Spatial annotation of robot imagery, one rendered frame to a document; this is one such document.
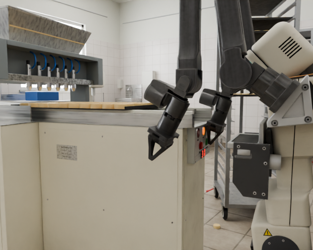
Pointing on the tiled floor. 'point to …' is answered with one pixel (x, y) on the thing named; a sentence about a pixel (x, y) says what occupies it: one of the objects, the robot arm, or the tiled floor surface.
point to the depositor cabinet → (15, 186)
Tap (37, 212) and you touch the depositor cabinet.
